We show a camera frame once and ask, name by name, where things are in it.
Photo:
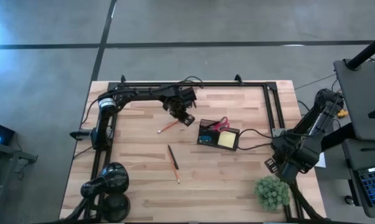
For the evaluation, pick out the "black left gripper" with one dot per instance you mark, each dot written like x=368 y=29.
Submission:
x=176 y=105

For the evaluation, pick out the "short black pen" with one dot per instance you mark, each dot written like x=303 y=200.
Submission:
x=173 y=157

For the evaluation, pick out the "black desk lamp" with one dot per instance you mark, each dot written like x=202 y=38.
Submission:
x=112 y=179

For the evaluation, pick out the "grey metal stand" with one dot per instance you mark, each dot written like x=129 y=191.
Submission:
x=7 y=152

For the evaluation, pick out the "backlit keyboard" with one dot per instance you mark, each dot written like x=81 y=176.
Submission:
x=374 y=186

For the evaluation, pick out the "orange pencil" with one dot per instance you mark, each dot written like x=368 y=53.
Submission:
x=168 y=126
x=176 y=174

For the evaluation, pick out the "black pole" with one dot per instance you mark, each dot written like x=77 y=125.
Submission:
x=366 y=51

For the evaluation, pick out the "white paper sheet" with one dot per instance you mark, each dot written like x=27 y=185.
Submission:
x=322 y=161

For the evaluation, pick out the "black device with blue light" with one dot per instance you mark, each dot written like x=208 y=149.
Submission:
x=0 y=133

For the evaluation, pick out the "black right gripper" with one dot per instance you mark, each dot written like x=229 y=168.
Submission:
x=287 y=152

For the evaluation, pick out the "black aluminium table frame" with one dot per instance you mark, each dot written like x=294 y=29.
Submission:
x=221 y=84

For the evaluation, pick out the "black mesh desk organizer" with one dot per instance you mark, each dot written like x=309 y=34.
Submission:
x=210 y=143

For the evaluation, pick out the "grey cart top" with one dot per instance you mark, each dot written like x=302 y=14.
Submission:
x=362 y=93

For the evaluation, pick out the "yellow sticky note pad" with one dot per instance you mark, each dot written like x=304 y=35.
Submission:
x=227 y=139

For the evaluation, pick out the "grey side desk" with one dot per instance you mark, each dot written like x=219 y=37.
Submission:
x=362 y=158

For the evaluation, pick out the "black frame clamp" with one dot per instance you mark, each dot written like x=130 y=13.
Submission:
x=238 y=79
x=123 y=78

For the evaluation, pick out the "small green potted plant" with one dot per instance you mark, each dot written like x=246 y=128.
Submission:
x=271 y=193

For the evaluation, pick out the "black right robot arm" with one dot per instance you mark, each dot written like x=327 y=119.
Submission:
x=324 y=109

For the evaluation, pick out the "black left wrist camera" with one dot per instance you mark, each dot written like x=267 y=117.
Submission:
x=189 y=94

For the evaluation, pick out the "black side clamp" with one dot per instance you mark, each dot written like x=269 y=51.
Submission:
x=78 y=135

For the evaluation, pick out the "blue eraser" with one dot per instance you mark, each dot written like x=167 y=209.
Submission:
x=205 y=138

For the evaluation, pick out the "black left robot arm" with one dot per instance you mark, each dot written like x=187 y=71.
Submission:
x=137 y=93

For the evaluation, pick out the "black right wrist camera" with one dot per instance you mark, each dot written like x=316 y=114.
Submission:
x=290 y=175

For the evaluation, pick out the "silver frame bracket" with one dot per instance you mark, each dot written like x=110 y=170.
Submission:
x=276 y=131

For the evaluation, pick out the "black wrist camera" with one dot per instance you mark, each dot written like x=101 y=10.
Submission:
x=189 y=94
x=290 y=175

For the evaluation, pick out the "black caster wheel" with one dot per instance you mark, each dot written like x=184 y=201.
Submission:
x=349 y=200

